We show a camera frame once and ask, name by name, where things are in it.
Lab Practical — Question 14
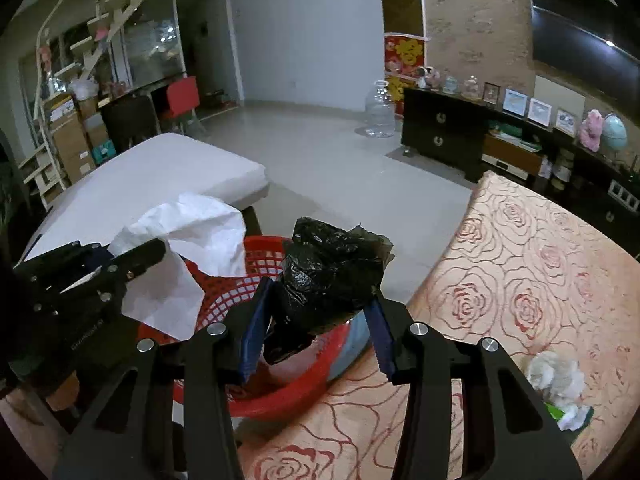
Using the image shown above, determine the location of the stack of cardboard boxes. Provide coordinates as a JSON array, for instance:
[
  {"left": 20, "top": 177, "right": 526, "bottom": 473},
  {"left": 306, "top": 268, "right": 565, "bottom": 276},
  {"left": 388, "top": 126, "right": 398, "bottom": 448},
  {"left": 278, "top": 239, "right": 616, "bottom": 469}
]
[{"left": 47, "top": 97, "right": 111, "bottom": 186}]

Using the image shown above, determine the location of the peach floral tablecloth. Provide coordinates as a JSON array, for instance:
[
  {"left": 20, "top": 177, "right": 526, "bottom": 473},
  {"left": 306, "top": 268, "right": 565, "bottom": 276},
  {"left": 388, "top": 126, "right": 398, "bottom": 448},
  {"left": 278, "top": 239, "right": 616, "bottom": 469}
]
[{"left": 240, "top": 170, "right": 640, "bottom": 480}]

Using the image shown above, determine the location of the red plastic mesh basket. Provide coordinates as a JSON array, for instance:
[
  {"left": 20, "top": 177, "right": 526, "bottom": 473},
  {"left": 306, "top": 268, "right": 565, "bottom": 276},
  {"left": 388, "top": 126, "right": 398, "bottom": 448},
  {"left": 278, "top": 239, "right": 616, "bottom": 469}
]
[{"left": 137, "top": 235, "right": 351, "bottom": 418}]

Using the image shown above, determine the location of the green flat box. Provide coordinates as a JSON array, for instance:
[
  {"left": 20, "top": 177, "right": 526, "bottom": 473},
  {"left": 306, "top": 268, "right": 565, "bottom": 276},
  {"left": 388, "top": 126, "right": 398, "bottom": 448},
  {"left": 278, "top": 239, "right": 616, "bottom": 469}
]
[{"left": 487, "top": 122, "right": 543, "bottom": 153}]

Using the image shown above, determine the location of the white socket strip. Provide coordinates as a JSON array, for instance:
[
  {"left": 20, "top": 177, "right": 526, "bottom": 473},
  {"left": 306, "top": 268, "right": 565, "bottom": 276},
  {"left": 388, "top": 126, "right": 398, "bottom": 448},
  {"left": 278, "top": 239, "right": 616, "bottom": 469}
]
[{"left": 607, "top": 180, "right": 640, "bottom": 211}]

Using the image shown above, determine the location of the red chair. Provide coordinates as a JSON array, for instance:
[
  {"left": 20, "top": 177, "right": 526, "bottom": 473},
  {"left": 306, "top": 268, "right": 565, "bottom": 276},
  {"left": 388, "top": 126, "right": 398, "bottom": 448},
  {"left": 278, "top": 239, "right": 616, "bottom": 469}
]
[{"left": 160, "top": 76, "right": 206, "bottom": 136}]

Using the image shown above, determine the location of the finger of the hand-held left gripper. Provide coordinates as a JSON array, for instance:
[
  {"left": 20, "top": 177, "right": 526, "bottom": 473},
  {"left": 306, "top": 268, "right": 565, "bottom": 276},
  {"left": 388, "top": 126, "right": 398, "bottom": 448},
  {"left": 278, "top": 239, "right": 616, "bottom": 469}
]
[
  {"left": 107, "top": 238, "right": 167, "bottom": 281},
  {"left": 15, "top": 241, "right": 113, "bottom": 291}
]

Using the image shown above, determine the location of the white plastic bag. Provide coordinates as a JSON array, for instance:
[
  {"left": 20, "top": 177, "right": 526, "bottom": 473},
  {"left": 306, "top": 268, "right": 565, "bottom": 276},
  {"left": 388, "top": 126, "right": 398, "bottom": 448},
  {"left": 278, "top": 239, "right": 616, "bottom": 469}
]
[{"left": 68, "top": 78, "right": 100, "bottom": 101}]

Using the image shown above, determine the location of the pink plush toy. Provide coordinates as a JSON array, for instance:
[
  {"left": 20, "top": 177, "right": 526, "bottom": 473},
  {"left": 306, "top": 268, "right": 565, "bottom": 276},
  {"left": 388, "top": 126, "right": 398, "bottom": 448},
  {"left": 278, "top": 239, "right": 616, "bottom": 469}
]
[{"left": 579, "top": 109, "right": 606, "bottom": 152}]

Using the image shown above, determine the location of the small white tissue wad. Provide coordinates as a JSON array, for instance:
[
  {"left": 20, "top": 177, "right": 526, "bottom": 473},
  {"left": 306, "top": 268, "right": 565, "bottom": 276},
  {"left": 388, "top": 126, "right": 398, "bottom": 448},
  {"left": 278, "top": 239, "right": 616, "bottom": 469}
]
[{"left": 557, "top": 405, "right": 591, "bottom": 431}]

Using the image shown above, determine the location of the light blue plastic stool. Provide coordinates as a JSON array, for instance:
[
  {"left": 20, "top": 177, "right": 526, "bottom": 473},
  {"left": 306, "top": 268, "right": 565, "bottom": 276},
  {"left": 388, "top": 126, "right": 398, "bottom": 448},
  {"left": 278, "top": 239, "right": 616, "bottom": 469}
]
[{"left": 325, "top": 310, "right": 373, "bottom": 381}]

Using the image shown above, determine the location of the white framed picture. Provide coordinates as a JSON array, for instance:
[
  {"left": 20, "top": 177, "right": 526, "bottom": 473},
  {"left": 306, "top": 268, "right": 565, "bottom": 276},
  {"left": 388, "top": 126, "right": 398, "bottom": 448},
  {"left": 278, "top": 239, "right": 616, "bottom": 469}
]
[
  {"left": 528, "top": 97, "right": 553, "bottom": 126},
  {"left": 502, "top": 88, "right": 528, "bottom": 116},
  {"left": 555, "top": 108, "right": 577, "bottom": 136}
]

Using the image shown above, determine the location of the green snack packet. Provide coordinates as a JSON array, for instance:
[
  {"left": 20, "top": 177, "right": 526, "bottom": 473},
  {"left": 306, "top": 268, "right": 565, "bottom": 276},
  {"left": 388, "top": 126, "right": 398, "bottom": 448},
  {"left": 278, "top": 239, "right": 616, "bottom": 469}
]
[{"left": 545, "top": 402, "right": 593, "bottom": 431}]

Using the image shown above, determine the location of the black chair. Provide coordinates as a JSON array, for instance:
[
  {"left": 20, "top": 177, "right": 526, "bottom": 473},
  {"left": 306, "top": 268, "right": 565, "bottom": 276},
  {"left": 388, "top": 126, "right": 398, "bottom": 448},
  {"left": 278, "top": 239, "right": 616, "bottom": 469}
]
[{"left": 102, "top": 95, "right": 161, "bottom": 153}]

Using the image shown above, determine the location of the wooden drawer unit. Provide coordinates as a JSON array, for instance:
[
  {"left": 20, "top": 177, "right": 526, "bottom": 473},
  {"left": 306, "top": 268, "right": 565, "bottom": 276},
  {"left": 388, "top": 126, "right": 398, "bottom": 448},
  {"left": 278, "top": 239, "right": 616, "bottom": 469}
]
[{"left": 482, "top": 133, "right": 543, "bottom": 181}]

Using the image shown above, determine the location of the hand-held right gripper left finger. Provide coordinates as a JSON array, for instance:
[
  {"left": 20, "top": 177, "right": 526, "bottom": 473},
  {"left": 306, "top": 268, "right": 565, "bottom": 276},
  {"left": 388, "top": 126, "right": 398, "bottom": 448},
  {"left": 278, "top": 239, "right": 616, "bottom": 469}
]
[{"left": 52, "top": 277, "right": 275, "bottom": 480}]

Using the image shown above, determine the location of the glass sliding door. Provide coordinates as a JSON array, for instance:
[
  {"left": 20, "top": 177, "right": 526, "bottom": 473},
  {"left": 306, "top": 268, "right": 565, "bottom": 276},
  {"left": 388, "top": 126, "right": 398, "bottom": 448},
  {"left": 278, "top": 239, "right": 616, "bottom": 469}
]
[{"left": 122, "top": 0, "right": 176, "bottom": 88}]

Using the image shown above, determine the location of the clear plastic water jug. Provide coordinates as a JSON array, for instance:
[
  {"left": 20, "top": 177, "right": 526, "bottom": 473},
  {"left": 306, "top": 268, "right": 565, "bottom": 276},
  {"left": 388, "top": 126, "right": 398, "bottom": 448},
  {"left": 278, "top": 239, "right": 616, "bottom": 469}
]
[{"left": 364, "top": 79, "right": 397, "bottom": 138}]

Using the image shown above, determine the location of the white cushioned daybed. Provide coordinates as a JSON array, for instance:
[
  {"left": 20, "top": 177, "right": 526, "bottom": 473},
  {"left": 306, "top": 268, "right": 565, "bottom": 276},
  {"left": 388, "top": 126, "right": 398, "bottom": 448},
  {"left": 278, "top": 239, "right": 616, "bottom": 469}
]
[{"left": 22, "top": 132, "right": 270, "bottom": 271}]

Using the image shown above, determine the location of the teal patterned box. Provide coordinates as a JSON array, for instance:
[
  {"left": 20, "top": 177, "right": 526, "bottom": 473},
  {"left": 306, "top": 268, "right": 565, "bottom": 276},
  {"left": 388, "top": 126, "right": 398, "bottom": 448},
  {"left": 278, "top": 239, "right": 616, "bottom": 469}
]
[{"left": 90, "top": 140, "right": 118, "bottom": 166}]

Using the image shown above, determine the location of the white paper sheet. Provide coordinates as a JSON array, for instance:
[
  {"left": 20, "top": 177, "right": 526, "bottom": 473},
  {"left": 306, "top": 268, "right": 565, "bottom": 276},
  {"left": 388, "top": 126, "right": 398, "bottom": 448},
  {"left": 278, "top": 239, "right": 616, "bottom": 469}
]
[{"left": 107, "top": 192, "right": 248, "bottom": 341}]

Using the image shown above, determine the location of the wall-mounted black television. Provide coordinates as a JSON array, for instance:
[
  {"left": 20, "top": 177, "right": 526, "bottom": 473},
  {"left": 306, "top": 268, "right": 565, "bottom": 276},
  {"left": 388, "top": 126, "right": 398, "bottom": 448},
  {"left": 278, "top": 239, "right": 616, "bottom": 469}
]
[{"left": 525, "top": 0, "right": 640, "bottom": 96}]

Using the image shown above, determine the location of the black television cabinet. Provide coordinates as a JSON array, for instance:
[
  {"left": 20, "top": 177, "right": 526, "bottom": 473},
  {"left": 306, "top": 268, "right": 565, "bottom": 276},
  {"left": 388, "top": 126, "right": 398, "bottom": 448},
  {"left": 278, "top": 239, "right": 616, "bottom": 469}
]
[{"left": 401, "top": 87, "right": 640, "bottom": 256}]

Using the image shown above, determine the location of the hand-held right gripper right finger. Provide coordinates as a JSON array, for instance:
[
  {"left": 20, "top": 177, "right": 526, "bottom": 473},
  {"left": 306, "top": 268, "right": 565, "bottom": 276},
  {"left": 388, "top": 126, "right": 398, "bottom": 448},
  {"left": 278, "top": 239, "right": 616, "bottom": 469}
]
[{"left": 362, "top": 290, "right": 583, "bottom": 480}]

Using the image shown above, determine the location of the red festive wall poster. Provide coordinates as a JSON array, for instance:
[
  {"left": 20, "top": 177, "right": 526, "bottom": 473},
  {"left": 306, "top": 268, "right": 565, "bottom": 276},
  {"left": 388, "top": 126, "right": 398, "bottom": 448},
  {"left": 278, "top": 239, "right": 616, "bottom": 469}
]
[{"left": 384, "top": 34, "right": 426, "bottom": 116}]

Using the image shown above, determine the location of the white staircase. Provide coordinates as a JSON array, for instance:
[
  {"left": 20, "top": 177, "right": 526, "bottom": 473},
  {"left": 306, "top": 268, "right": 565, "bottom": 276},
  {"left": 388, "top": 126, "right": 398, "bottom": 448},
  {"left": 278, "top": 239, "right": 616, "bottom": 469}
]
[{"left": 17, "top": 0, "right": 163, "bottom": 206}]

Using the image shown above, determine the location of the pale green globe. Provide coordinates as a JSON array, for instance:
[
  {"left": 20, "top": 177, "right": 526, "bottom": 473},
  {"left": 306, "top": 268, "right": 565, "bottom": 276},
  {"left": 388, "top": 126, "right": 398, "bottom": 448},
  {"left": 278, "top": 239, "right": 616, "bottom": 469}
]
[{"left": 602, "top": 114, "right": 628, "bottom": 166}]

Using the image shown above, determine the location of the black plastic bag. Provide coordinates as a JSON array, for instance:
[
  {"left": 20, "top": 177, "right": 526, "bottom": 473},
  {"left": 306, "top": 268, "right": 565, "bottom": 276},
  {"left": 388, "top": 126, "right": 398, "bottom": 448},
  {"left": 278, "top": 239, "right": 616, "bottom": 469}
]
[{"left": 264, "top": 217, "right": 395, "bottom": 366}]

